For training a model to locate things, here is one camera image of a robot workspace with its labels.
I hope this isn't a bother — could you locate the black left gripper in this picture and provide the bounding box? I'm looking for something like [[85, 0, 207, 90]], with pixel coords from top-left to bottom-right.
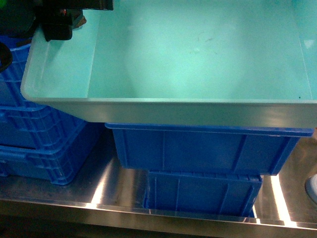
[[35, 0, 86, 42]]

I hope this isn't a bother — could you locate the white shoe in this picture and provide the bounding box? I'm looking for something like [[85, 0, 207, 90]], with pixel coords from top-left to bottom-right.
[[305, 174, 317, 204]]

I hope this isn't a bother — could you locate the blue stacked crate lower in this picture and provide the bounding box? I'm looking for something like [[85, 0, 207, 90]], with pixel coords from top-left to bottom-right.
[[0, 119, 105, 186]]

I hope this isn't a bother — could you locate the stainless steel shelf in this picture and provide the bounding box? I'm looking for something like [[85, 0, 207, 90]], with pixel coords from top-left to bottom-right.
[[0, 137, 317, 238]]

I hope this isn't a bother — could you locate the blue crate under large crate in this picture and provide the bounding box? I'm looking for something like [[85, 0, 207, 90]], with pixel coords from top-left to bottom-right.
[[146, 171, 263, 217]]

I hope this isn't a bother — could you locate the blue crate with cardboard lid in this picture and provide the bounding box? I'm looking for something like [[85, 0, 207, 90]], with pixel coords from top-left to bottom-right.
[[0, 36, 84, 149]]

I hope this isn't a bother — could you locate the large blue plastic crate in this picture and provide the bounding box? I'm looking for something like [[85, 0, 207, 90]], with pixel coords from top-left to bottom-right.
[[106, 123, 314, 175]]

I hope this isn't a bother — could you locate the light turquoise plastic bin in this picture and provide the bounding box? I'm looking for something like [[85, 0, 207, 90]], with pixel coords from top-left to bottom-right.
[[21, 0, 317, 128]]

